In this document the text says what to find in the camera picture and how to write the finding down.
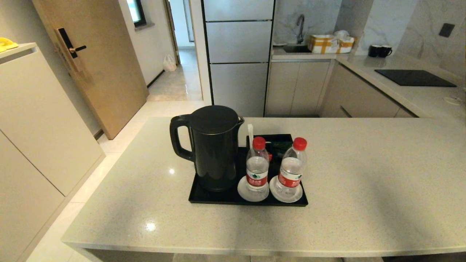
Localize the clear water bottle red cap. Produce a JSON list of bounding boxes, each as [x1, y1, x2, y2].
[[276, 137, 308, 197], [246, 137, 270, 192]]

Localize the black electric kettle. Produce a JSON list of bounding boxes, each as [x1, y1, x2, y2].
[[170, 105, 245, 192]]

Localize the black compartment condiment box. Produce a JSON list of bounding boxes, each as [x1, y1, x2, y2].
[[246, 134, 295, 164]]

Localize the silver multi-door refrigerator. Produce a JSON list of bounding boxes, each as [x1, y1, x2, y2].
[[201, 0, 276, 118]]

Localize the round white saucer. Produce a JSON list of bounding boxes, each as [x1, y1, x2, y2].
[[269, 176, 303, 203], [237, 176, 270, 202]]

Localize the black rectangular serving tray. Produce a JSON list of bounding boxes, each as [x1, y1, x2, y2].
[[188, 147, 309, 207]]

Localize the beige two-door base cabinet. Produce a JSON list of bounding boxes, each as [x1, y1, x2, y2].
[[265, 60, 332, 116]]

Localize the white plastic bag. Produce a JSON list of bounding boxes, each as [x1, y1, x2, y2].
[[163, 53, 177, 72]]

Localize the dark kitchen sink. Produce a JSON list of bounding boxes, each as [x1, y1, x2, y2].
[[283, 44, 312, 53]]

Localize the chrome kitchen faucet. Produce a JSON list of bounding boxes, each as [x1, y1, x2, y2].
[[296, 14, 306, 44]]

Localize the cardboard box with yellow tape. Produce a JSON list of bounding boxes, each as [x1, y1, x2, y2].
[[308, 32, 355, 54]]

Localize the beige drawer base cabinet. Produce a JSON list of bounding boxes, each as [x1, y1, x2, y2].
[[319, 61, 417, 118]]

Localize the light wooden door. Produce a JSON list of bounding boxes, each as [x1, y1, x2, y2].
[[32, 0, 149, 140]]

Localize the dark framed window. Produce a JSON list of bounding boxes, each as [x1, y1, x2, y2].
[[126, 0, 147, 28]]

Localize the black gold door lock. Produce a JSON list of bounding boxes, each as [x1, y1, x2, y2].
[[55, 27, 87, 74]]

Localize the black induction cooktop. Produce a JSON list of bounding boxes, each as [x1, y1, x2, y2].
[[374, 69, 458, 87]]

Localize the tall cream cabinet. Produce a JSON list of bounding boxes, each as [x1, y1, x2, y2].
[[0, 42, 106, 262]]

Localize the yellow object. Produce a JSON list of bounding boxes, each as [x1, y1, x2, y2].
[[0, 37, 18, 52]]

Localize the dark wall socket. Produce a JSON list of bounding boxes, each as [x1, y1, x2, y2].
[[439, 23, 456, 38]]

